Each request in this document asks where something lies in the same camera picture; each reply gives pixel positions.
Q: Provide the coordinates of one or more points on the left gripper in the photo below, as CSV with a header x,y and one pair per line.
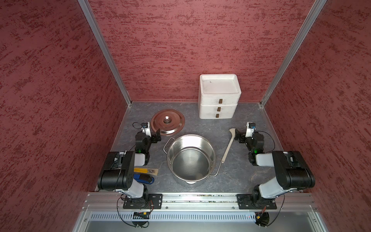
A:
x,y
153,137

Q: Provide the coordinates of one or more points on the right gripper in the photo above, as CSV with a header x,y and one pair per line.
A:
x,y
241,135

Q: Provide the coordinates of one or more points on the steel pot lid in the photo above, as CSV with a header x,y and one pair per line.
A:
x,y
168,122

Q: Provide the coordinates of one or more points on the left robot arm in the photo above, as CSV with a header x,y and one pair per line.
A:
x,y
117,173

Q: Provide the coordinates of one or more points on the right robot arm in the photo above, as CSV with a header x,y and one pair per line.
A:
x,y
291,170

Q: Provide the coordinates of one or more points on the stainless steel pot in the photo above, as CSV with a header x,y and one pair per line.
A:
x,y
192,160

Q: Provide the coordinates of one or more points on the white three-drawer box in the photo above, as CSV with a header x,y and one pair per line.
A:
x,y
219,95

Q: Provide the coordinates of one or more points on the left corner aluminium profile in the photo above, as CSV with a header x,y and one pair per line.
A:
x,y
89,15

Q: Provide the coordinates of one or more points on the corner aluminium profile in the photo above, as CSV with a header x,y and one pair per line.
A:
x,y
301,35
89,15

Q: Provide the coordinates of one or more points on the right corner aluminium profile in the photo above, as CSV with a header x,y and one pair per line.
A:
x,y
301,35

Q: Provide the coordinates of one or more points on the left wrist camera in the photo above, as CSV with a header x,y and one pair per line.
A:
x,y
146,128

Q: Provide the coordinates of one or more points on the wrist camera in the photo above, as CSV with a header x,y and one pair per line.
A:
x,y
250,129
146,128

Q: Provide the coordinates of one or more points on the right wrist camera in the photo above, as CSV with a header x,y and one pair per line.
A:
x,y
250,129

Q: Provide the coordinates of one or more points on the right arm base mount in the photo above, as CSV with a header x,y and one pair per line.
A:
x,y
255,202

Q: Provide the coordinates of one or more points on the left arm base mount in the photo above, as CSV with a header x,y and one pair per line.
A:
x,y
148,201

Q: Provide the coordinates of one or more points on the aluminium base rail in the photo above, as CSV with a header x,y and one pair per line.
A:
x,y
195,201

